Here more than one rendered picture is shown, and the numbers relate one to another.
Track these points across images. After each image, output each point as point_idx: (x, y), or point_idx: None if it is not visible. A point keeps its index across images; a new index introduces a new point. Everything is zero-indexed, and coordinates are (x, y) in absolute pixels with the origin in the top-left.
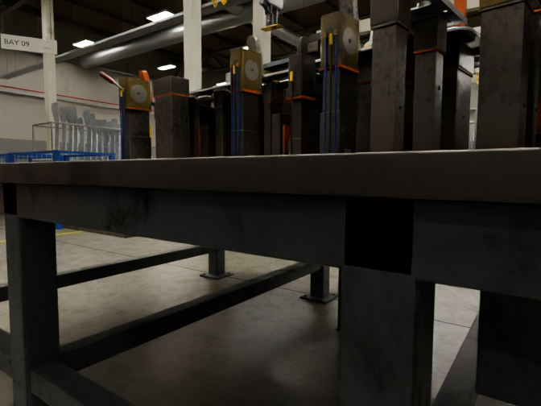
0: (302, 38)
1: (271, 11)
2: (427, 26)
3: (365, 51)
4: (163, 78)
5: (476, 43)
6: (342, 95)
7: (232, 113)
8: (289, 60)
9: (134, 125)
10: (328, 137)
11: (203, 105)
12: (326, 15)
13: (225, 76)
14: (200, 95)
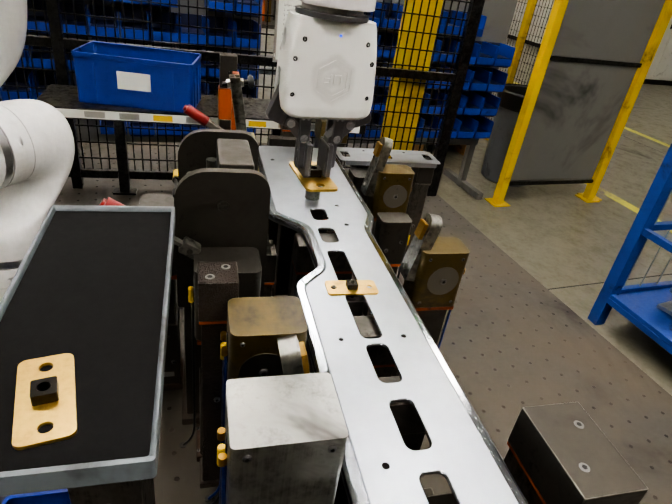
0: (265, 177)
1: (327, 130)
2: None
3: (340, 185)
4: (604, 436)
5: (274, 147)
6: None
7: (444, 329)
8: (411, 224)
9: None
10: None
11: (445, 494)
12: (412, 171)
13: (346, 442)
14: (456, 497)
